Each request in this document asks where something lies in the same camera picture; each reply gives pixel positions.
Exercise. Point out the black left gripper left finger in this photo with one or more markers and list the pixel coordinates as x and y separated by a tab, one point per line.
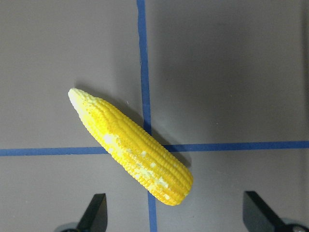
94	218

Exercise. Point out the yellow toy corn cob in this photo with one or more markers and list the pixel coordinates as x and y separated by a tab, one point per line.
140	154

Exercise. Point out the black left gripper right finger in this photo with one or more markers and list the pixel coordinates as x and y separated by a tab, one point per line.
259	217

